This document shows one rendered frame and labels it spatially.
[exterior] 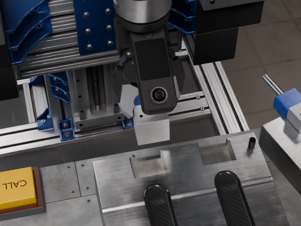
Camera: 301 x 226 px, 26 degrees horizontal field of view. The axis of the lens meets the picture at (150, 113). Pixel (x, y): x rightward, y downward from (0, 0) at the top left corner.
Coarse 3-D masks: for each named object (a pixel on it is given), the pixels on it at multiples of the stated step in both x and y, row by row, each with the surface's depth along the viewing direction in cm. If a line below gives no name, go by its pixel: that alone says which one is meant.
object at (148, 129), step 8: (136, 104) 100; (136, 112) 98; (136, 120) 97; (144, 120) 97; (152, 120) 97; (160, 120) 97; (168, 120) 97; (136, 128) 97; (144, 128) 97; (152, 128) 98; (160, 128) 98; (168, 128) 98; (136, 136) 101; (144, 136) 99; (152, 136) 99; (160, 136) 100; (168, 136) 100
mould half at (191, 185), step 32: (128, 160) 100; (192, 160) 100; (256, 160) 100; (96, 192) 104; (128, 192) 96; (192, 192) 96; (256, 192) 97; (128, 224) 93; (192, 224) 94; (224, 224) 94; (256, 224) 94; (288, 224) 94
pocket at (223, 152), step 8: (216, 144) 104; (224, 144) 104; (200, 152) 103; (208, 152) 104; (216, 152) 104; (224, 152) 104; (232, 152) 102; (208, 160) 103; (216, 160) 103; (224, 160) 103; (232, 160) 103
